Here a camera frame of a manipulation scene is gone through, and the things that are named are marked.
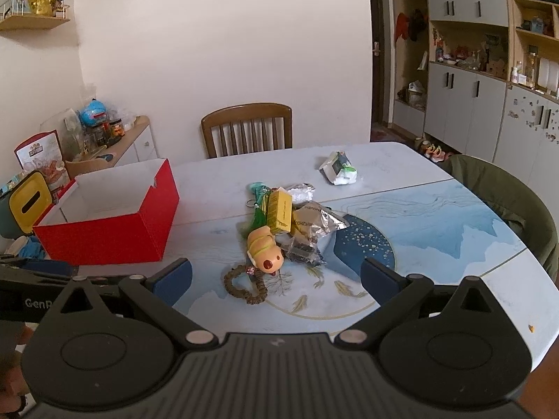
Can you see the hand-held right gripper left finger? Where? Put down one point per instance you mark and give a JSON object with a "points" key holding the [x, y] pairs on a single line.
{"points": [[172, 281]]}

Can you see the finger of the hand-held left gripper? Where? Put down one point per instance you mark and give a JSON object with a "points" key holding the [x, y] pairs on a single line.
{"points": [[48, 267]]}

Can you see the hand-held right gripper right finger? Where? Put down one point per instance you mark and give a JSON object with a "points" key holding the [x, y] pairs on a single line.
{"points": [[380, 281]]}

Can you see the red cardboard box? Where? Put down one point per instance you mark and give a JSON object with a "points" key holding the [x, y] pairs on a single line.
{"points": [[109, 235]]}

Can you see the clear packet of dark bits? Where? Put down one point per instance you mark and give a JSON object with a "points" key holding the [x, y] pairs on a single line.
{"points": [[301, 251]]}

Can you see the silver foil packet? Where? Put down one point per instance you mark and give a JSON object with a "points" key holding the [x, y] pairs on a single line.
{"points": [[314, 220]]}

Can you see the tan dog plush toy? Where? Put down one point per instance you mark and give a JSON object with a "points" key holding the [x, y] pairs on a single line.
{"points": [[262, 248]]}

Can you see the floral sachet with green tassel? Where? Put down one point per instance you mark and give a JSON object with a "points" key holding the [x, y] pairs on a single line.
{"points": [[258, 218]]}

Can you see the tissue pack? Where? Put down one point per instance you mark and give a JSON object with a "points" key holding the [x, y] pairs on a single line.
{"points": [[338, 172]]}

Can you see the small yellow box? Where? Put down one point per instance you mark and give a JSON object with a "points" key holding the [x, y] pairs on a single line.
{"points": [[279, 209]]}

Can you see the person's left hand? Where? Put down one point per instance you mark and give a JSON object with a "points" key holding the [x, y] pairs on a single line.
{"points": [[11, 336]]}

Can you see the blue cloth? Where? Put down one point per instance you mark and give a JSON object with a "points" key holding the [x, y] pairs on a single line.
{"points": [[32, 248]]}

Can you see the yellow lidded tissue box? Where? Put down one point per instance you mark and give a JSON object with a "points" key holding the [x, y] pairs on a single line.
{"points": [[30, 200]]}

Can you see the red and white snack bag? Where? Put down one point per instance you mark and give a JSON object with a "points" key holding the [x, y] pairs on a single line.
{"points": [[43, 157]]}

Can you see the wooden side cabinet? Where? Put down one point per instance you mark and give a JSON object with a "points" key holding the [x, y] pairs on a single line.
{"points": [[144, 148]]}

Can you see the clear plastic bag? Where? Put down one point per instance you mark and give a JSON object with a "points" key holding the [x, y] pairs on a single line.
{"points": [[70, 131]]}

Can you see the pile of shoes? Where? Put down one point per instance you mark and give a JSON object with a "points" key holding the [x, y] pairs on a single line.
{"points": [[434, 150]]}

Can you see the dark glass jar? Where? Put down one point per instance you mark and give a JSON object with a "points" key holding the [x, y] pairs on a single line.
{"points": [[101, 134]]}

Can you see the orange label jar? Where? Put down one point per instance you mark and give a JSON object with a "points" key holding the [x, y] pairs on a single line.
{"points": [[117, 127]]}

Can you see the blue globe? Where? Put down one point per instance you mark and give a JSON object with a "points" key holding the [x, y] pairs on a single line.
{"points": [[94, 113]]}

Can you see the brown wooden chair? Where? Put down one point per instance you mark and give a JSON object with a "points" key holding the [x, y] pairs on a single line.
{"points": [[244, 113]]}

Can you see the dark door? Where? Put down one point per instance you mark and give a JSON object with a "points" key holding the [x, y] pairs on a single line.
{"points": [[377, 30]]}

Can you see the hanging orange clothes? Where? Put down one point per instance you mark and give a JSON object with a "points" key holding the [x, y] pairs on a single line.
{"points": [[410, 26]]}

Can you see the white wall cabinet unit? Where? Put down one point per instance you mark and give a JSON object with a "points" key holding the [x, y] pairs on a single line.
{"points": [[463, 96]]}

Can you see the wooden wall shelf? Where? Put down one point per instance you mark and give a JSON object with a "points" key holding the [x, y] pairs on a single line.
{"points": [[35, 22]]}

